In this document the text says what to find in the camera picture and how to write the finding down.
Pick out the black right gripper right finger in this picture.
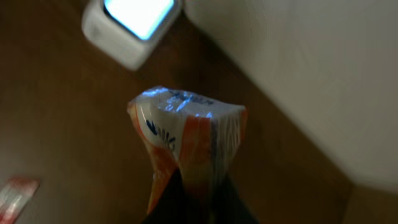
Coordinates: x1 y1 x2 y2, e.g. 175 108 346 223
212 175 259 224

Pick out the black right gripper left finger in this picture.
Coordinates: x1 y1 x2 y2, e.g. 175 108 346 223
141 169 187 224

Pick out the orange tissue pack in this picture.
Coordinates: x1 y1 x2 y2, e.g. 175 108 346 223
127 86 248 212

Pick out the red stick sachet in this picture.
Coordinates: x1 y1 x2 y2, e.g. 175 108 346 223
1 177 40 224

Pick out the white barcode scanner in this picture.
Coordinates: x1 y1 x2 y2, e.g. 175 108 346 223
81 0 183 71

